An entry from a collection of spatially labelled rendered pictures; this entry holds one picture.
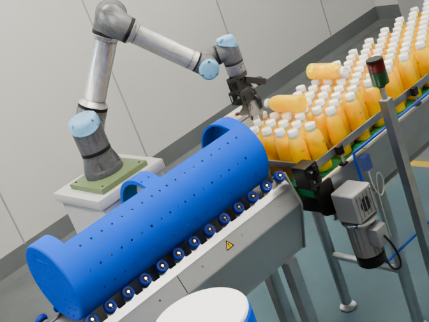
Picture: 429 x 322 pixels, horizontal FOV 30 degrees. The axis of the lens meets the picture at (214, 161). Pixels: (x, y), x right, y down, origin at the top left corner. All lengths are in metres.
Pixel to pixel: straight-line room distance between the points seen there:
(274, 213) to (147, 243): 0.58
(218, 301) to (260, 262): 0.76
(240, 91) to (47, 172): 2.70
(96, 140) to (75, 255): 0.63
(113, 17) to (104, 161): 0.53
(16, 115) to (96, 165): 2.50
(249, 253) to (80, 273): 0.70
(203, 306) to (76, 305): 0.47
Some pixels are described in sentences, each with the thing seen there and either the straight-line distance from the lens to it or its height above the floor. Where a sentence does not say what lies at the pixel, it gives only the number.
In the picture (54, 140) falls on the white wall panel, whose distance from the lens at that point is 5.60.
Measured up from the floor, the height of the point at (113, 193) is 1.14.
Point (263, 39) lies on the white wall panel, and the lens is 6.82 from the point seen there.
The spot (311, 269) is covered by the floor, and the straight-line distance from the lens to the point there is 4.23.
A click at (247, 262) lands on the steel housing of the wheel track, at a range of 2.90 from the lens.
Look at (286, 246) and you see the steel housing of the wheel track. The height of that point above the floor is 0.69.
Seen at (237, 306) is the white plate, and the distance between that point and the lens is 2.18.
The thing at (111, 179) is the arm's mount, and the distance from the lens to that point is 2.96.
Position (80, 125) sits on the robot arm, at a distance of 2.96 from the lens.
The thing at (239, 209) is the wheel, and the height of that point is 0.96.
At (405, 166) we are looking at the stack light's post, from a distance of 3.09.
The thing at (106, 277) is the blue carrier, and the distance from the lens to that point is 2.52.
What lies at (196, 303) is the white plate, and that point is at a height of 1.04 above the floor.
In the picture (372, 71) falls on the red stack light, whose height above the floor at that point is 1.22.
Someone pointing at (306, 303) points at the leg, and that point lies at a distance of 3.20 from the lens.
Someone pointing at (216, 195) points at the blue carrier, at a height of 1.08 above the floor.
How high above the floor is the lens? 2.18
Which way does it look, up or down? 21 degrees down
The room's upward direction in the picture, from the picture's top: 21 degrees counter-clockwise
